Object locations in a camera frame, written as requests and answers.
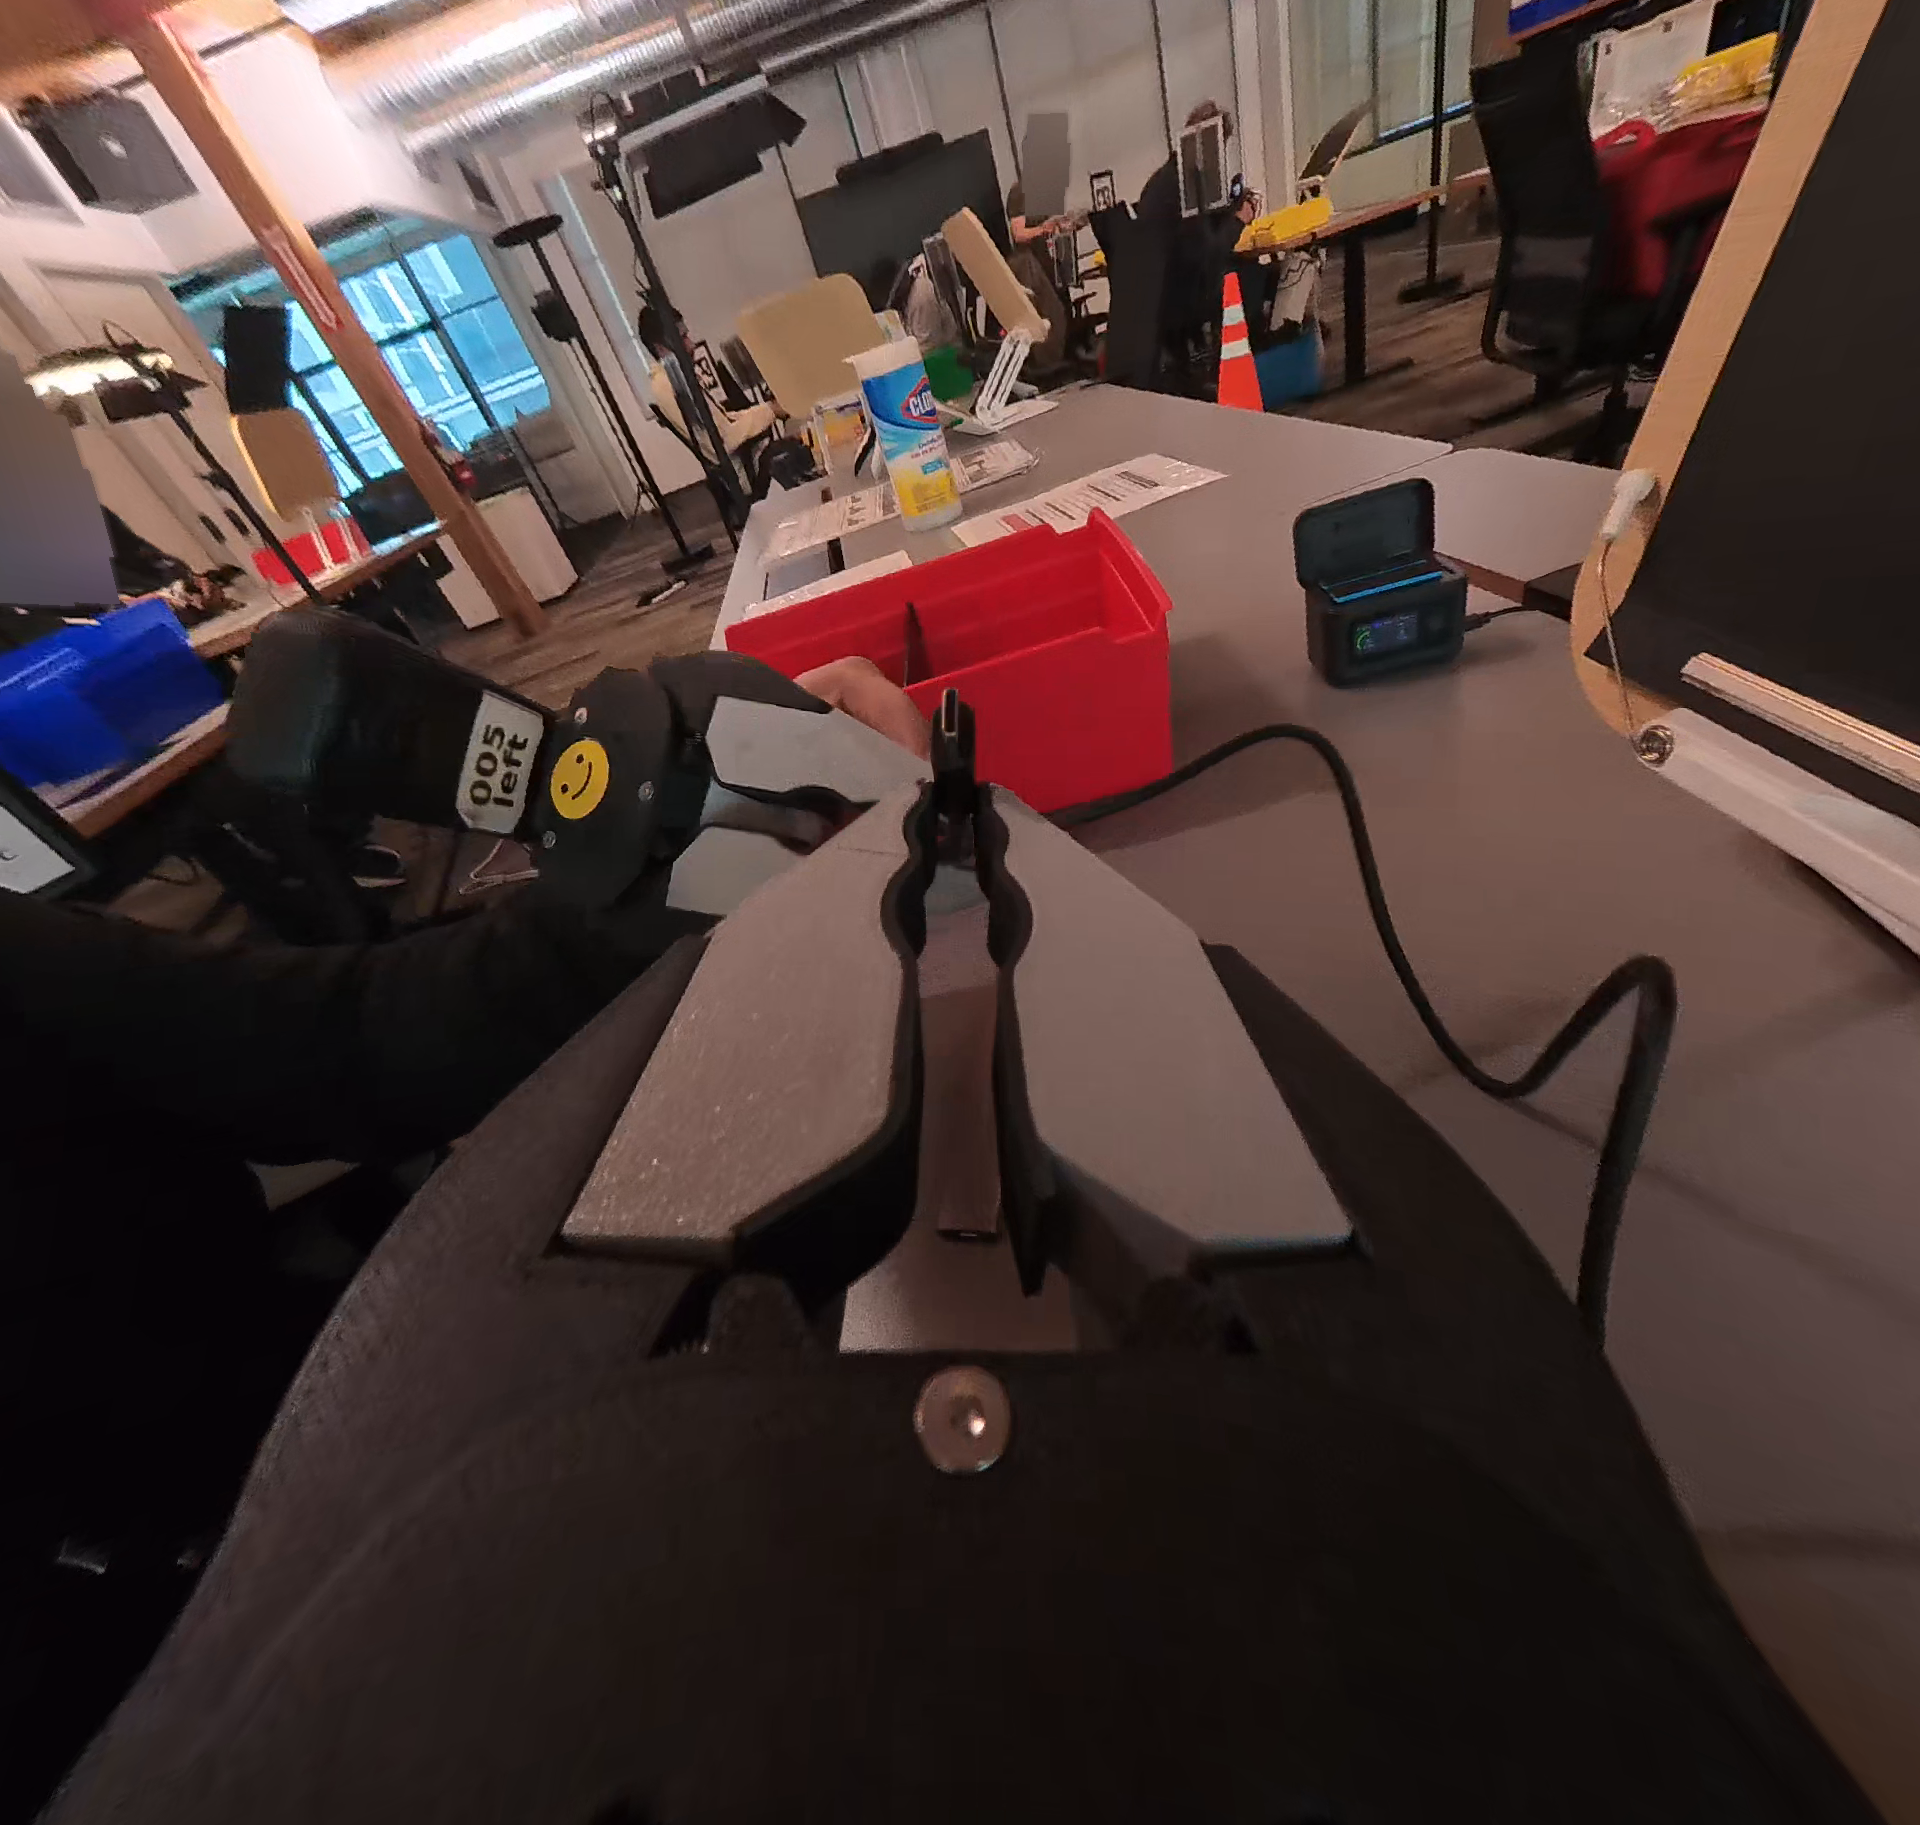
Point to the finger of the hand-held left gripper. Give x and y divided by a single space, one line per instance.
796 751
752 874

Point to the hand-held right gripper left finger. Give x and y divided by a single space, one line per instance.
752 1092

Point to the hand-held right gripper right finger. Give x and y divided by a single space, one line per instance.
1171 1092

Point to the red plastic bin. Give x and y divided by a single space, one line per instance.
1051 684

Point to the person's left forearm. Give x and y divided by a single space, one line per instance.
299 1016

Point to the person's left hand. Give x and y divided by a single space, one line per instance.
871 700

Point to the white printed sheets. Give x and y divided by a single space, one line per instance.
864 511

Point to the wooden table with black legs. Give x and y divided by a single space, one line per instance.
151 774
377 567

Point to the blue white printed packet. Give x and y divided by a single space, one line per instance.
906 413

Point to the red storage tote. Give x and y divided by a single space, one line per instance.
299 554

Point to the printed paper sheet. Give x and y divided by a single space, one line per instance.
1113 493

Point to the black charging case with screen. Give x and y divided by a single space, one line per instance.
1371 641

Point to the tan panel on white stand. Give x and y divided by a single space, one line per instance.
992 265

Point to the blue plastic bin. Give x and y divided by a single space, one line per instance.
1295 366
91 700

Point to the black display screen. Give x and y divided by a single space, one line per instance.
900 222

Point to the framed code sign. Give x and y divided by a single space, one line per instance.
29 842

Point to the orange traffic cone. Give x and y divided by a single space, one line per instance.
1240 354

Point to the black studio light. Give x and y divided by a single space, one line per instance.
705 145

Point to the black tripod stand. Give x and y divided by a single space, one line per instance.
114 383

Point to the yellow plastic bin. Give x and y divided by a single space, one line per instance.
1283 226

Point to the wooden desk with black legs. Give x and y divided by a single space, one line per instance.
1394 205

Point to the wooden book stand black panel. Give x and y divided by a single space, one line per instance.
1799 429

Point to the black office chair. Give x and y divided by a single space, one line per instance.
1547 205

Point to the wooden support post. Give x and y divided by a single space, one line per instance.
344 341

